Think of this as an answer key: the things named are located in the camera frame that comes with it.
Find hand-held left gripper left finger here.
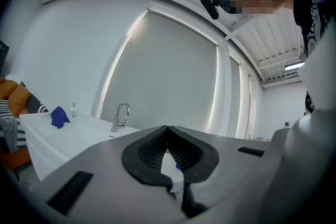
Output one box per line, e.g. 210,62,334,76
28,125,185,221

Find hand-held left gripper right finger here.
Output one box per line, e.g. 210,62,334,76
167,125,287,221

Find white vanity cabinet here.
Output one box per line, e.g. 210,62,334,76
19,112,184,194

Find chrome faucet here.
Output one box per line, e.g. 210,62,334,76
111,102,131,133

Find blue cloth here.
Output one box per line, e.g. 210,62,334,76
50,106,71,129

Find narrow grey roller blind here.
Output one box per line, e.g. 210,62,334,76
228,56,242,140

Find orange sofa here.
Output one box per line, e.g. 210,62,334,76
0,77,35,174

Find black white striped blanket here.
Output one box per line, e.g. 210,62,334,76
0,98,28,153

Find orange cushion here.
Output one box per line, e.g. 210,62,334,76
7,80,31,116

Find large grey roller blind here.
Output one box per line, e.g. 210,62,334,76
101,10,218,137

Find ceiling tube lamp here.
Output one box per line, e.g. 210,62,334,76
284,61,305,71

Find person's black printed shirt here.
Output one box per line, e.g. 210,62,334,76
282,0,330,58

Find black head-worn camera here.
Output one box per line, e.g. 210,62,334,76
200,0,220,20

